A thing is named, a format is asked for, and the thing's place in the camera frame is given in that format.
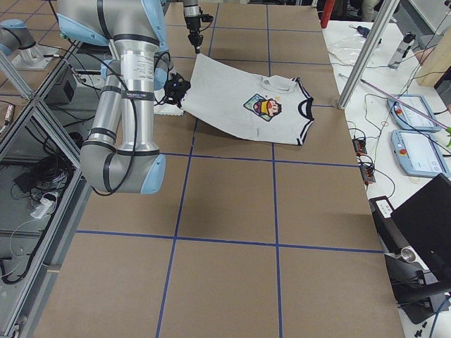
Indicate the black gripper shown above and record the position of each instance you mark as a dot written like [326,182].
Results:
[193,24]
[182,89]

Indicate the white cartoon print t-shirt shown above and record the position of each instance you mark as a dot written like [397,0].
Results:
[247,105]

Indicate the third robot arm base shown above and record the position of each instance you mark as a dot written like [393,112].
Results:
[17,40]

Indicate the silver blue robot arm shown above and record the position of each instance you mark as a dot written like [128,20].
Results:
[192,8]
[120,154]

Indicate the grey control box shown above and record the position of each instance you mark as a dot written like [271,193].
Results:
[63,90]

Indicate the red fire extinguisher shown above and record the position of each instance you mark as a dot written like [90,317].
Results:
[326,13]

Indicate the white power strip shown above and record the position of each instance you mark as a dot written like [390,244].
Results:
[43,208]

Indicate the orange black connector module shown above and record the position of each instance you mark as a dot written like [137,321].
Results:
[359,146]

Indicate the silver black handheld device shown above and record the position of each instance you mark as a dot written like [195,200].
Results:
[402,50]

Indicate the upper blue teach pendant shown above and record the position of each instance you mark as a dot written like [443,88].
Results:
[409,120]

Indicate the blue teach pendant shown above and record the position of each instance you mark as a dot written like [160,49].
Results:
[418,154]
[409,120]

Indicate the lower blue teach pendant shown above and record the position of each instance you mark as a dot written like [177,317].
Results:
[418,154]

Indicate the silver reacher grabber tool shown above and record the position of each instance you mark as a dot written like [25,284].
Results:
[412,108]

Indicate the black monitor on stand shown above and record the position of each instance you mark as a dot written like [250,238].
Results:
[416,235]

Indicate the aluminium frame post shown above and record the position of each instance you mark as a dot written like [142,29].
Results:
[376,32]

